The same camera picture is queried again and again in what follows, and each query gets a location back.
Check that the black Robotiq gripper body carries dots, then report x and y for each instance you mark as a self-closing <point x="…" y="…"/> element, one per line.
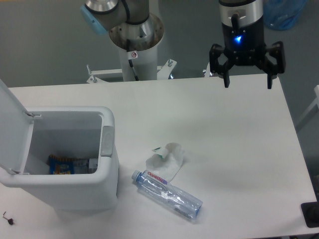
<point x="244" y="40"/>

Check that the white plastic bag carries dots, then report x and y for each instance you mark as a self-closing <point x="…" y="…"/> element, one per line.
<point x="166" y="161"/>

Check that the clear plastic water bottle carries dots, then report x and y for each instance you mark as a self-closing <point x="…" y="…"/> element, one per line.
<point x="159" y="190"/>

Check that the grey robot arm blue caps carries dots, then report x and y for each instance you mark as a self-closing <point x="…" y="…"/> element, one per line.
<point x="137" y="33"/>

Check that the white trash can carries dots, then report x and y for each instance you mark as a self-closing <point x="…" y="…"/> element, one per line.
<point x="72" y="133"/>

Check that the white paper trash in bin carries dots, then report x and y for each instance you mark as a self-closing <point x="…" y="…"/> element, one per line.
<point x="85" y="166"/>

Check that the white trash can lid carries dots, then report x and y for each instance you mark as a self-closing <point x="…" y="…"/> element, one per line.
<point x="16" y="128"/>

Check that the blue plastic bag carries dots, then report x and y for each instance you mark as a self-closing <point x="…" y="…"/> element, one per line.
<point x="282" y="15"/>

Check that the white furniture leg right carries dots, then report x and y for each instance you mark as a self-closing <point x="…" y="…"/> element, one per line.
<point x="309" y="112"/>

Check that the black device at table edge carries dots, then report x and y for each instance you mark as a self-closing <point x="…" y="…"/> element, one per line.
<point x="310" y="212"/>

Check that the blue yellow snack wrapper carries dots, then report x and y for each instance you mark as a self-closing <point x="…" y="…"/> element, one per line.
<point x="59" y="165"/>

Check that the small black screw part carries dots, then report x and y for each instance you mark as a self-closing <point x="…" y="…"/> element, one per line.
<point x="11" y="221"/>

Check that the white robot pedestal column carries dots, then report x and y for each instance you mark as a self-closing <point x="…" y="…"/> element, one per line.
<point x="139" y="65"/>

